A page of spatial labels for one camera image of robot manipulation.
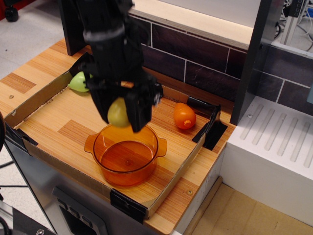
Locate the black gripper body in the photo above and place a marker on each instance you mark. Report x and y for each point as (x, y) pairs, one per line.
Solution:
(117, 60)

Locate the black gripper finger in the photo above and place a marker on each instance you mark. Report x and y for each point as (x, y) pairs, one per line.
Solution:
(103, 97)
(139, 108)

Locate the yellow toy potato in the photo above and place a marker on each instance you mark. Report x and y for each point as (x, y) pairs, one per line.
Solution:
(117, 113)

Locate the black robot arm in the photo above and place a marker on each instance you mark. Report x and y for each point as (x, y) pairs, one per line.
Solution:
(103, 15)

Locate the orange transparent plastic pot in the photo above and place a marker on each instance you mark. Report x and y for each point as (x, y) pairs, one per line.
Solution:
(126, 158)

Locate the cardboard fence with black tape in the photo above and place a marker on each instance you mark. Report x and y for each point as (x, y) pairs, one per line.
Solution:
(55, 122)

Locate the green toy pear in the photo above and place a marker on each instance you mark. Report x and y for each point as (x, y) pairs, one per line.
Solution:
(78, 83)

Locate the orange toy carrot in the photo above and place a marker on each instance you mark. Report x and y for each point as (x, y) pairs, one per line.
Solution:
(184, 116)

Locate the black caster wheel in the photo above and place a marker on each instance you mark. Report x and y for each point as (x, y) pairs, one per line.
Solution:
(11, 14)

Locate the toy oven control panel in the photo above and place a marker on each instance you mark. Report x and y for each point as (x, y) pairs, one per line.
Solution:
(79, 219)

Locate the white toy sink drainboard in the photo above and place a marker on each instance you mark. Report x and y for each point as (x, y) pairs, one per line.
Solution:
(269, 158)

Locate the dark grey cabinet post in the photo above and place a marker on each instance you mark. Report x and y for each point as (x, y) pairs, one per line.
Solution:
(262, 36)

